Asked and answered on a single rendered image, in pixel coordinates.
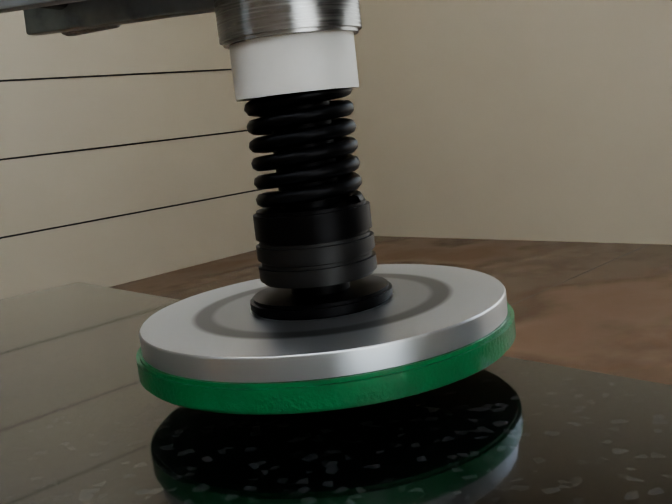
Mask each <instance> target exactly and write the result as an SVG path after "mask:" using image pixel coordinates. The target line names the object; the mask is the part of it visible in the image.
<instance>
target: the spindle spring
mask: <svg viewBox="0 0 672 504"><path fill-rule="evenodd" d="M351 92H352V88H339V89H327V90H317V91H307V92H298V93H290V94H282V95H274V96H267V97H260V98H255V99H252V100H250V101H249V102H247V103H246V104H245V107H244V111H245V112H246V113H247V115H248V116H253V117H260V118H257V119H253V120H250V121H249V122H248V124H247V130H248V132H249V133H251V134H252V135H266V136H261V137H257V138H254V139H253V140H252V141H250V142H249V149H250V150H251V151H252V152H254V153H271V152H274V150H275V149H281V148H287V147H293V146H298V145H304V144H310V143H315V142H320V141H325V140H330V139H334V143H331V144H326V145H321V146H316V147H310V148H305V149H299V150H293V151H288V152H282V153H276V154H270V155H264V156H259V157H256V158H254V159H253V160H252V162H251V165H252V168H253V169H254V170H256V171H268V170H276V169H277V168H283V167H289V166H295V165H301V164H307V163H312V162H318V161H323V160H328V159H332V158H336V162H332V163H328V164H323V165H318V166H313V167H307V168H302V169H296V170H290V171H284V172H277V173H270V174H263V175H258V176H257V177H256V178H255V179H254V185H255V186H256V187H257V189H272V188H280V187H287V186H293V185H299V184H305V183H311V182H316V181H321V180H326V179H331V178H335V177H338V181H335V182H330V183H326V184H321V185H316V186H311V187H306V188H300V189H293V190H287V191H272V192H265V193H262V194H259V195H258V196H257V198H256V202H257V205H259V206H260V207H262V208H270V207H280V206H288V205H295V204H301V203H307V202H313V201H318V200H323V199H328V198H332V197H336V196H340V198H341V199H348V200H347V203H349V202H361V201H363V200H364V196H363V194H362V193H361V192H360V191H357V189H358V188H359V186H360V185H361V184H362V177H361V176H360V175H359V174H357V173H356V172H353V171H355V170H357V169H358V168H359V165H360V160H359V158H358V157H357V156H355V155H352V154H351V153H353V152H354V151H355V150H356V149H357V148H358V141H357V140H356V139H355V138H354V137H352V136H346V135H349V134H351V133H353V132H354V131H355V129H356V126H357V125H356V123H355V122H354V120H352V119H349V118H340V117H344V116H348V115H351V113H352V112H353V111H354V104H353V103H352V102H351V101H349V100H333V99H338V98H343V97H346V96H348V95H350V94H351ZM328 100H330V104H329V105H323V106H318V107H312V108H306V109H301V110H295V111H290V112H284V113H279V114H274V115H269V111H272V110H277V109H283V108H288V107H293V106H299V105H305V104H310V103H316V102H322V101H328ZM330 119H332V123H331V124H326V125H321V126H315V127H310V128H304V129H299V130H293V131H287V132H282V133H276V134H272V133H271V130H275V129H281V128H286V127H292V126H297V125H303V124H309V123H314V122H320V121H325V120H330Z"/></svg>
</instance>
